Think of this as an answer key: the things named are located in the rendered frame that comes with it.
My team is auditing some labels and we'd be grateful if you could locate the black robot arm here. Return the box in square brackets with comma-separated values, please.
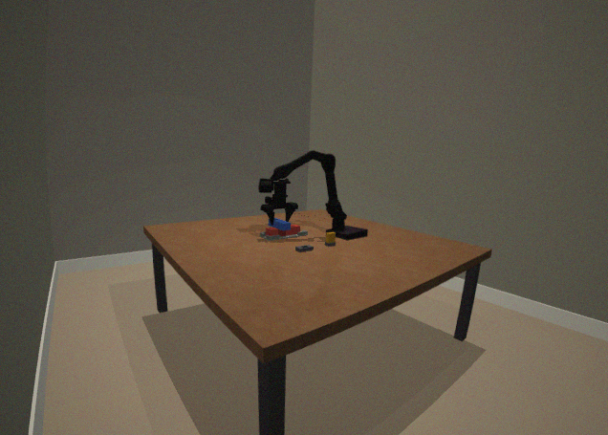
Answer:
[258, 151, 347, 231]

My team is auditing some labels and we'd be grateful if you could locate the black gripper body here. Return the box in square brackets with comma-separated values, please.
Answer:
[261, 192, 298, 212]

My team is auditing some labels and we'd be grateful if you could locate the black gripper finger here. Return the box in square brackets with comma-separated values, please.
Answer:
[264, 211, 274, 225]
[285, 208, 295, 222]

